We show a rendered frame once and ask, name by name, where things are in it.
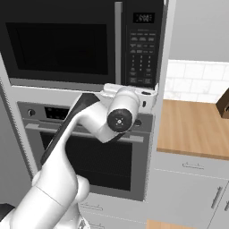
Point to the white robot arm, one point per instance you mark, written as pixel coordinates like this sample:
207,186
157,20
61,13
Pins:
56,184

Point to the oven door with dark window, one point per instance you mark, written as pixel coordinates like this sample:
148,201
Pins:
104,167

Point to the grey cupboard door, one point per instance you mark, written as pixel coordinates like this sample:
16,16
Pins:
222,219
182,196

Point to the grey drawer front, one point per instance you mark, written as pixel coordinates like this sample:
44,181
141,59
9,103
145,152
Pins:
214,168
119,210

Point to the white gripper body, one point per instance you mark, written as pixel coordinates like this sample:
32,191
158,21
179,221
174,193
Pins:
109,90

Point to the grey tall appliance cabinet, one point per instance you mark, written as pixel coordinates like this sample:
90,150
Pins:
165,44

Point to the grey built-in oven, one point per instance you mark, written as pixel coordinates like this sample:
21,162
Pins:
140,167

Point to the brown wooden block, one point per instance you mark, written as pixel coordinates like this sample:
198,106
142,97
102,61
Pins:
223,104

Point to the black microwave door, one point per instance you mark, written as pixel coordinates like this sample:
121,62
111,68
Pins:
59,44

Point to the black microwave oven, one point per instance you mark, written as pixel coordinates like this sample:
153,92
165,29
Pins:
140,53

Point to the dark oven knob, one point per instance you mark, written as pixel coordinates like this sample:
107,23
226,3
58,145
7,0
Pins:
31,112
138,122

